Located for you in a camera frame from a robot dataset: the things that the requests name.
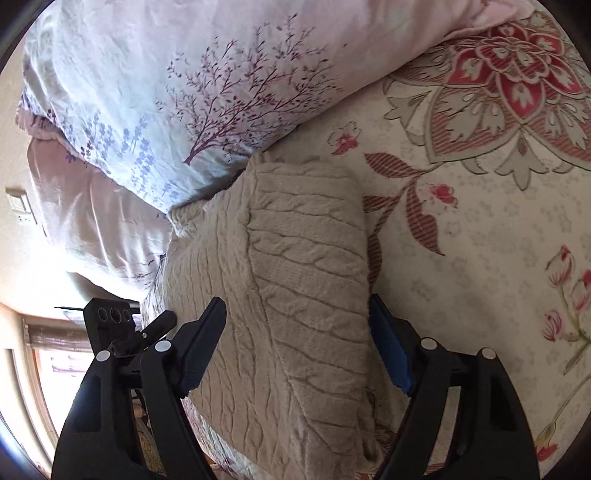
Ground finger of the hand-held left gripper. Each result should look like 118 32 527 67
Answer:
111 310 179 359

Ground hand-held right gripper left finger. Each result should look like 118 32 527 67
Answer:
51 296 228 480

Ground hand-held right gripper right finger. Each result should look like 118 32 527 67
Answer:
368 294 541 480

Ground beige cable-knit sweater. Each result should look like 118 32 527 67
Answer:
141 154 385 480

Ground window with curtain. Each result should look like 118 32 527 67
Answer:
0 302 95 464

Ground pink floral pillow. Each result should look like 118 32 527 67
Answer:
25 137 172 292

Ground floral bedspread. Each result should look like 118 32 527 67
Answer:
139 9 591 480

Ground tree print pillow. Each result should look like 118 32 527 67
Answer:
17 0 511 214

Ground wall switch plate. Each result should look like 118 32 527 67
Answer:
5 186 38 226

